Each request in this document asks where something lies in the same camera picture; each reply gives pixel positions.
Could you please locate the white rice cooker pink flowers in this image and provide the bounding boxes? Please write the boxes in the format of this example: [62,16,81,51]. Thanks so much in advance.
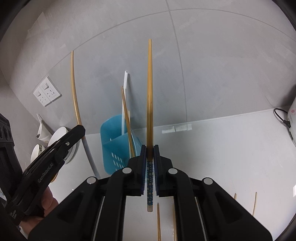
[287,98,296,146]

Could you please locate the chopstick with grey handle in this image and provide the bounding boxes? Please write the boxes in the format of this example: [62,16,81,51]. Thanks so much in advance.
[70,51,100,179]

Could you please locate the white wall socket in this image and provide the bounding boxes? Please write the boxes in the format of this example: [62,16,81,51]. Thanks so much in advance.
[33,76,61,106]

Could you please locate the white bowl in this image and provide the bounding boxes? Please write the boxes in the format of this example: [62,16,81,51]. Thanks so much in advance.
[47,126,78,165]

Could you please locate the plain pale thin chopstick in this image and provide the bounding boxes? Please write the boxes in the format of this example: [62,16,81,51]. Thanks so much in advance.
[252,192,257,216]

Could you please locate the chopstick with blue dotted handle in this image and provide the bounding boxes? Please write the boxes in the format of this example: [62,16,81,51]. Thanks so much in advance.
[146,39,154,212]

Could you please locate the white strip in holder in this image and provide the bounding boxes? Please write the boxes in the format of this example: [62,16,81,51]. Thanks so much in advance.
[121,71,128,135]

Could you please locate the chopstick in holder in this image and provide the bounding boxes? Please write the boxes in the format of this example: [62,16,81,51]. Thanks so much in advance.
[121,87,135,158]

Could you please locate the white ladle holder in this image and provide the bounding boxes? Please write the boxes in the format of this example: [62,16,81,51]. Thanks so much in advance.
[36,113,54,144]

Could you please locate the left hand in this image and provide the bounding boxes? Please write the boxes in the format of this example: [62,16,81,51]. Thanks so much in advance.
[20,187,59,238]

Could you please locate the pale chopstick red patterned handle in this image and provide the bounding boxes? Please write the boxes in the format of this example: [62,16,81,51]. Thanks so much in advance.
[157,203,161,241]

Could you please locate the white plate stack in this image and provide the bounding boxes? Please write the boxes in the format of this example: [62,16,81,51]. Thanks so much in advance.
[30,144,46,163]

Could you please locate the blue plastic utensil holder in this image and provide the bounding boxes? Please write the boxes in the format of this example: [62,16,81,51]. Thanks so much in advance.
[100,115,131,175]

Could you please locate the black power cable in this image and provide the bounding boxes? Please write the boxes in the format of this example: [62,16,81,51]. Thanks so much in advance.
[273,107,293,128]

